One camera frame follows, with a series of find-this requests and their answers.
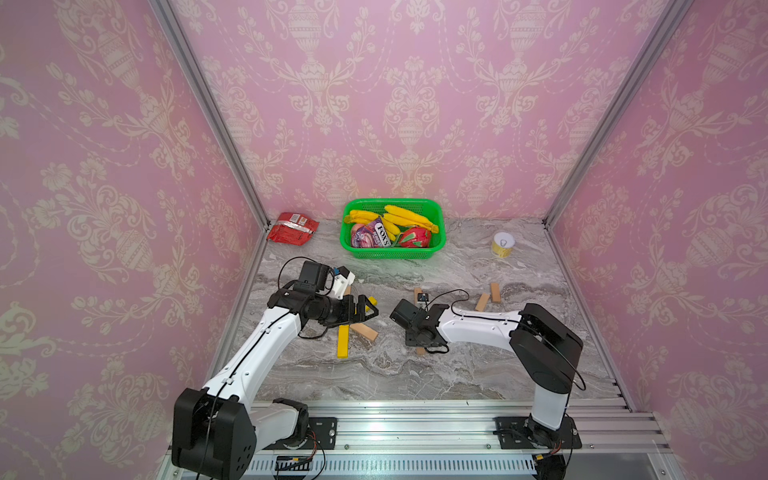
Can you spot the wooden block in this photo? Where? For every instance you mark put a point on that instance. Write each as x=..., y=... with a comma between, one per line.
x=482, y=302
x=367, y=332

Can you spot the left banana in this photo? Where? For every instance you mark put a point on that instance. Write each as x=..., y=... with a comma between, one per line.
x=365, y=217

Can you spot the red dragon fruit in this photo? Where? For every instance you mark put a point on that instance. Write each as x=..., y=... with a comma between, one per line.
x=415, y=238

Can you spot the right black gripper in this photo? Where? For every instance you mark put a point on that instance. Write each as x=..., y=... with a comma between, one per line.
x=405, y=318

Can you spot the right frame post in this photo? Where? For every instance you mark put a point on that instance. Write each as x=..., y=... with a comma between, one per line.
x=663, y=30

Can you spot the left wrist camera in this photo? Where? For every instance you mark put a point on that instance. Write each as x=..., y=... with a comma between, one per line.
x=342, y=281

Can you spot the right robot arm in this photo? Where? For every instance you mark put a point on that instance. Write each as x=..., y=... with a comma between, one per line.
x=548, y=350

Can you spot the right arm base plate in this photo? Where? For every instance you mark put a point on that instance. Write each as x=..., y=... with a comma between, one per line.
x=518, y=433

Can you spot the red snack bag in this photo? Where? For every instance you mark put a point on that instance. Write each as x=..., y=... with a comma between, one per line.
x=293, y=228

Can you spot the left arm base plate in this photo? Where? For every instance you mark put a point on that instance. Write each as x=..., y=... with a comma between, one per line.
x=321, y=432

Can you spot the purple snack packet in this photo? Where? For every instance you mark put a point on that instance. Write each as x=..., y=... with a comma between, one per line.
x=370, y=235

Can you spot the banana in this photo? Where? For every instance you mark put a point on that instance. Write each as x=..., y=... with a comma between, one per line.
x=365, y=217
x=402, y=217

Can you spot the green plastic basket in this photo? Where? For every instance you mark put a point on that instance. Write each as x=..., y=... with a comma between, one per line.
x=425, y=207

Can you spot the left frame post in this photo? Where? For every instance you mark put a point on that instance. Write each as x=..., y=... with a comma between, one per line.
x=194, y=74

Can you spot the right banana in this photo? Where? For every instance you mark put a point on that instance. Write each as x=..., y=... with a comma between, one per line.
x=402, y=217

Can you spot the frame post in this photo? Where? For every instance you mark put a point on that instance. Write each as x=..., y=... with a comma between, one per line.
x=194, y=74
x=663, y=30

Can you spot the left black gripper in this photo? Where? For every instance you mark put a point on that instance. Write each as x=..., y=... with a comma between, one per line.
x=351, y=316

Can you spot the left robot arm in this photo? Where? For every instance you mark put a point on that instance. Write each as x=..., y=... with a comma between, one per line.
x=215, y=433

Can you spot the wooden block right four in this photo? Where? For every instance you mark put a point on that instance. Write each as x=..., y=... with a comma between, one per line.
x=495, y=292

